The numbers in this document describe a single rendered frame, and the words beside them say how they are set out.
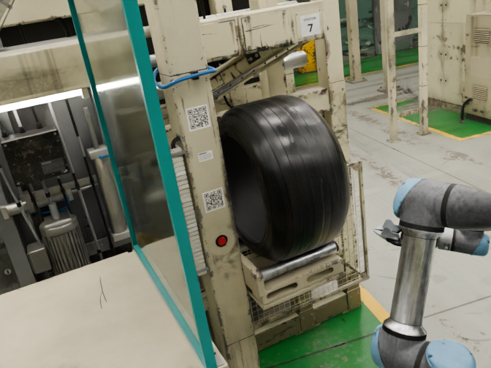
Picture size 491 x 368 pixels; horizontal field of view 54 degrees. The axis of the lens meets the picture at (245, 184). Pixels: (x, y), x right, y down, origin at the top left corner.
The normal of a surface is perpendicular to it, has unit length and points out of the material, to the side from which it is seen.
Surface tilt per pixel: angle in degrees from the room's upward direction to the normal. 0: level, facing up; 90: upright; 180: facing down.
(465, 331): 0
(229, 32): 90
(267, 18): 90
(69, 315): 0
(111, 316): 0
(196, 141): 90
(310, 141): 51
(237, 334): 90
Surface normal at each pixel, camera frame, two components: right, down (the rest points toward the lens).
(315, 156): 0.31, -0.19
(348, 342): -0.14, -0.92
